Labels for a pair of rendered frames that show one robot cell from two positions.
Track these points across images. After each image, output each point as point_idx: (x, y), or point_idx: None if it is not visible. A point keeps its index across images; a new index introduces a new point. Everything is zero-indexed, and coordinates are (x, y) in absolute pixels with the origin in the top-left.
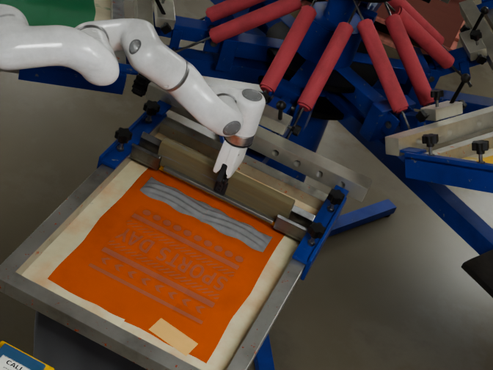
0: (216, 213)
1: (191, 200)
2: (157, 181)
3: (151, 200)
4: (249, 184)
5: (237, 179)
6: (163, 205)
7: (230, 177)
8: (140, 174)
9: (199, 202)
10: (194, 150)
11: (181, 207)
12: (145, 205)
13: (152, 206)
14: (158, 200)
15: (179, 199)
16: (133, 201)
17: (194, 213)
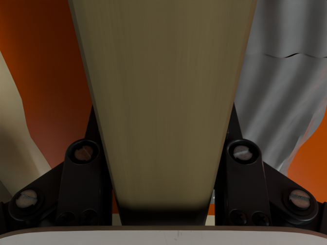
0: (286, 15)
1: (242, 118)
2: (213, 195)
3: (294, 181)
4: (245, 13)
5: (220, 150)
6: (306, 157)
7: (214, 183)
8: (207, 216)
9: (235, 95)
10: (3, 181)
11: (304, 129)
12: (323, 183)
13: (323, 172)
14: (289, 171)
15: (265, 146)
16: (318, 199)
17: (320, 86)
